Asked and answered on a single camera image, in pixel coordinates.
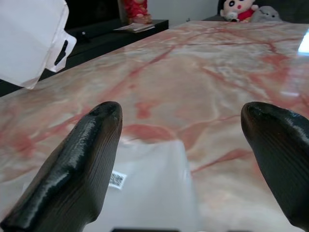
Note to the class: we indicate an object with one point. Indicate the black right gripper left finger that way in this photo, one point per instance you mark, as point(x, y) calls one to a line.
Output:
point(72, 169)

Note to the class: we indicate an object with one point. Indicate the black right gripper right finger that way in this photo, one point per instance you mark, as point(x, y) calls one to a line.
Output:
point(282, 157)

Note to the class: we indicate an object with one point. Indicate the white translucent plastic package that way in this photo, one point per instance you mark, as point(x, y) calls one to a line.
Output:
point(149, 183)

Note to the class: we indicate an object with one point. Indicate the black low television bench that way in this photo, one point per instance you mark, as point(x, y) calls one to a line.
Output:
point(108, 42)

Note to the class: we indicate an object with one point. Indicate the grey plush toy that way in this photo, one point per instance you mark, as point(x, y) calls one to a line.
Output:
point(266, 14)

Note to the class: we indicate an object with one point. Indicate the boy plush toy red shirt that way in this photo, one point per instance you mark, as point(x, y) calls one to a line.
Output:
point(239, 13)

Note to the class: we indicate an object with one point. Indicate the stack of magazines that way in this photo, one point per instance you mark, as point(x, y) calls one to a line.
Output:
point(135, 27)

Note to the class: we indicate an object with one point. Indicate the black television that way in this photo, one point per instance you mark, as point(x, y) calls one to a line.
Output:
point(96, 12)

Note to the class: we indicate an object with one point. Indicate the red figurine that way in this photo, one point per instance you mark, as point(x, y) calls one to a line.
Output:
point(136, 9)

